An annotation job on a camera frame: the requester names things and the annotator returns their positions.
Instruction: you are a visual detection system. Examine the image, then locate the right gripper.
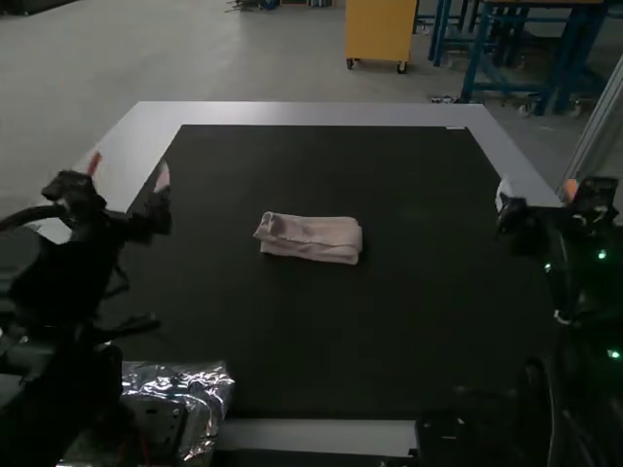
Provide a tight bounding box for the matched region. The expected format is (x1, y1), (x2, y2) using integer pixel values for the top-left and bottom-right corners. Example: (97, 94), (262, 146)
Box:
(495, 177), (620, 255)

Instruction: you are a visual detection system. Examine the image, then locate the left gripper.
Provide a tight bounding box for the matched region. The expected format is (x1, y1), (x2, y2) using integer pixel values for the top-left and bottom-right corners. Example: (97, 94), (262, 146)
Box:
(41, 153), (174, 245)

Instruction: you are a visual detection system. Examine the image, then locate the pale towel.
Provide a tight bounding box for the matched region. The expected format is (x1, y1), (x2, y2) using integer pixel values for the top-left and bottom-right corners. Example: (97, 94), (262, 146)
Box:
(251, 210), (364, 267)

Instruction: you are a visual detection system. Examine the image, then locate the silver foil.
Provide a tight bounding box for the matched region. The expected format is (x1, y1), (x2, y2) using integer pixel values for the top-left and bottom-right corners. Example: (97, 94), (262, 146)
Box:
(119, 359), (238, 463)

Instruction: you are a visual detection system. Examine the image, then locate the yellow wheeled cabinet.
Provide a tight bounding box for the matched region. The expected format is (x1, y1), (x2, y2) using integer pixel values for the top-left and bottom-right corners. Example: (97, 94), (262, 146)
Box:
(344, 0), (420, 75)

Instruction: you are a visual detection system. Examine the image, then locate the black mat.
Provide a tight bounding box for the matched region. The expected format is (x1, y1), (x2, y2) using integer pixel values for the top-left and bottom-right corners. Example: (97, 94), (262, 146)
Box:
(87, 124), (566, 422)

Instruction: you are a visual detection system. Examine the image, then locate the dark base panel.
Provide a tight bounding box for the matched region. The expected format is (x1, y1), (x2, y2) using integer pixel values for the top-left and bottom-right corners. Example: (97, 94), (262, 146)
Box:
(218, 417), (421, 461)

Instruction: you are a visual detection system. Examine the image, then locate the aluminium frame post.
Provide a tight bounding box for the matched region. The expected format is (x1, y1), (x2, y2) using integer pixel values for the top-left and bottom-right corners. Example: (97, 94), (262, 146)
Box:
(564, 57), (623, 191)

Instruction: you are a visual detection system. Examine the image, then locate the metal frame workbench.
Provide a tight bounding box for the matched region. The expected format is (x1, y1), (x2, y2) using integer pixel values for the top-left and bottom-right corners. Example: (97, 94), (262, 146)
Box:
(459, 0), (614, 118)
(427, 0), (483, 67)

